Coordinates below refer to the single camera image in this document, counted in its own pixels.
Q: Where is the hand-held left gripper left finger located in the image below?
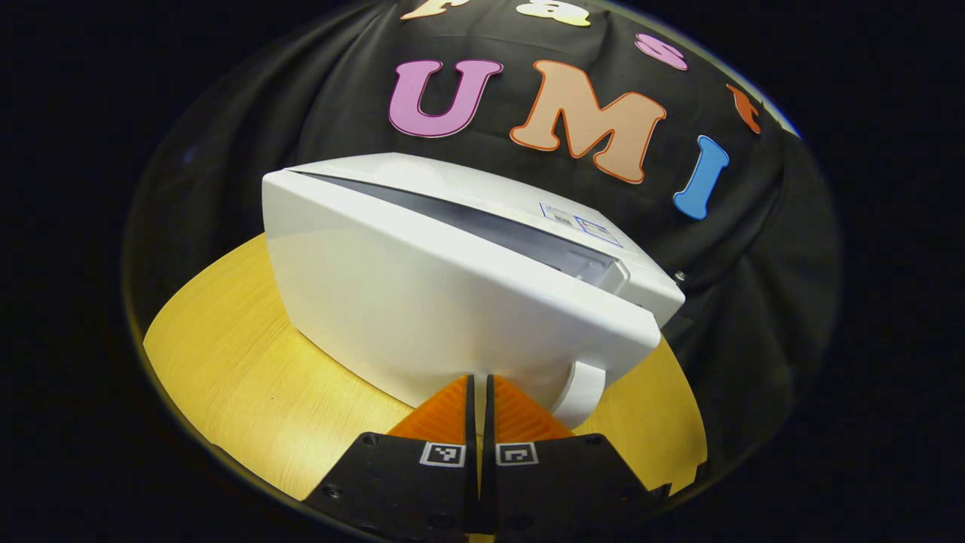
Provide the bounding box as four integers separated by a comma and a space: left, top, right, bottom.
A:
302, 373, 480, 543

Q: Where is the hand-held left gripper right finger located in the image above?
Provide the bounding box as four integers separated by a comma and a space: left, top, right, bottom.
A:
480, 373, 673, 543

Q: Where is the white microwave oven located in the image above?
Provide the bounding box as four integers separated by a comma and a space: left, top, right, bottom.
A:
261, 152, 687, 431

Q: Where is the black backdrop cloth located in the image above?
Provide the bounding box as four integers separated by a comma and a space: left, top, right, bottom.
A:
124, 0, 841, 483

